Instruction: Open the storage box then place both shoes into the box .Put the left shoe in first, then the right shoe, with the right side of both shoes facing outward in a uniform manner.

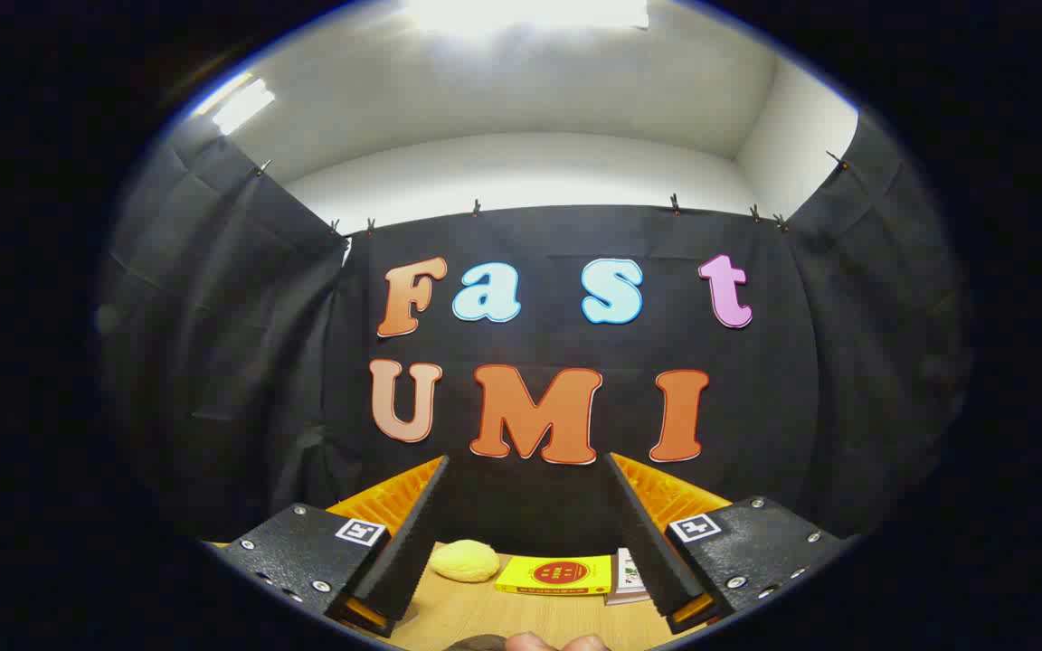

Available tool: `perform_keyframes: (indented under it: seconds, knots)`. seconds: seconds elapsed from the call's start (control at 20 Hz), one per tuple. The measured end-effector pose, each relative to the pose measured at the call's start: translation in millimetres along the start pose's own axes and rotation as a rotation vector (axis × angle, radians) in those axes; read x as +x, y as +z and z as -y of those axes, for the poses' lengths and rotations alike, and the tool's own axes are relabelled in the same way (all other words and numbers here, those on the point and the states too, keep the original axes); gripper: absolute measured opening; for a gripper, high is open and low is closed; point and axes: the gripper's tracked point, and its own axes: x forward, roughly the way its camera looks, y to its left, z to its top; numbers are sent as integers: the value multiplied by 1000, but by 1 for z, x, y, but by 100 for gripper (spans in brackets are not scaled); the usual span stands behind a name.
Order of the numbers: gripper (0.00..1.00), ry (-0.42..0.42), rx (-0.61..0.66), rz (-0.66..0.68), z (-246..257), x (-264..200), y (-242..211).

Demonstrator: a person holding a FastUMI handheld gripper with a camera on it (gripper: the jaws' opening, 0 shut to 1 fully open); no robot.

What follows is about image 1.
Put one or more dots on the yellow round plush cushion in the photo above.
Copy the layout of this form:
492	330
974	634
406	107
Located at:
465	561

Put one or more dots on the ceiling light panel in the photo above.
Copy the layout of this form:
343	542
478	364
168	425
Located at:
239	105

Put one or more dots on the yellow book with red circle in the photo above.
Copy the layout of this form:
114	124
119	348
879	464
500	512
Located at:
557	574

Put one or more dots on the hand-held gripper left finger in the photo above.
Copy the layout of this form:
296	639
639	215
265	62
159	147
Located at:
412	551

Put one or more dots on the white illustrated cover book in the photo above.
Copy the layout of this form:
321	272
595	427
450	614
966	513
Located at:
629	570

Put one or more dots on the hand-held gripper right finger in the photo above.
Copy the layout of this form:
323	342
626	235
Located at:
657	556

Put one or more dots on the black backdrop cloth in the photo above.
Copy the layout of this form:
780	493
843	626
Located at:
259	362

